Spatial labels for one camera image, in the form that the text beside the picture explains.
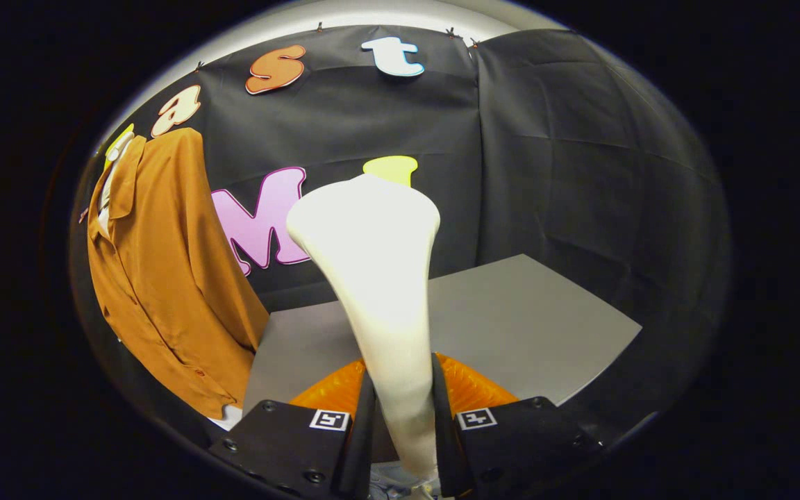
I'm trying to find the orange button-up shirt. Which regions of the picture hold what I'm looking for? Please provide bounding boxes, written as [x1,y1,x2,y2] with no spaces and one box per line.
[86,127,270,419]

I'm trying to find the black backdrop cloth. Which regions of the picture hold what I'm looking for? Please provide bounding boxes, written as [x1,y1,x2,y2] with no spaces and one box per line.
[70,24,731,445]

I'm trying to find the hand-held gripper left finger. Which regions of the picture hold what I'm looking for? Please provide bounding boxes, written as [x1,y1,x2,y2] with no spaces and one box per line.
[209,358,378,500]

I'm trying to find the white mannequin torso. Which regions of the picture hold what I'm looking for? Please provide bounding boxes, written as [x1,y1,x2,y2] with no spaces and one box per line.
[98,132,244,431]

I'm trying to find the grey table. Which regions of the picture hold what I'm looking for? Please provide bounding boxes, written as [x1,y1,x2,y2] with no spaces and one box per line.
[242,253,642,463]

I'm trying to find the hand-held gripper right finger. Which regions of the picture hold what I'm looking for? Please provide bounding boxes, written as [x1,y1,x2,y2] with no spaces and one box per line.
[431,352,606,499]

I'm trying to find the white garment steamer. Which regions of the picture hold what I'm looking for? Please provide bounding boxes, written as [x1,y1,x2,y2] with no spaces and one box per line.
[286,174,441,487]

